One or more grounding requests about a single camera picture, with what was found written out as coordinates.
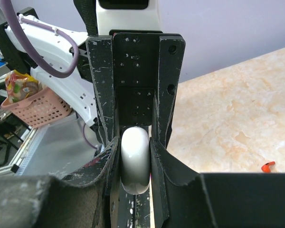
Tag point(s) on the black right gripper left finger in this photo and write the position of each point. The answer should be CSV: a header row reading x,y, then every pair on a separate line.
x,y
85,198

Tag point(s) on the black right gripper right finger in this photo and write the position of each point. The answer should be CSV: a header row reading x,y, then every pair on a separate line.
x,y
183,198

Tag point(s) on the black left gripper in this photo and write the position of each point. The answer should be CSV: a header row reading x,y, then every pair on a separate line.
x,y
144,67

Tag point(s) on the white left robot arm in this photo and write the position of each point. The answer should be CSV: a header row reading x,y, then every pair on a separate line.
x,y
58,57

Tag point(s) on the orange earbud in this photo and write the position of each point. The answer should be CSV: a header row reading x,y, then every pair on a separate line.
x,y
266,168

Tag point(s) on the pink plastic basket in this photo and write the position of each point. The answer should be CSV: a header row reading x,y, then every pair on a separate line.
x,y
40,109

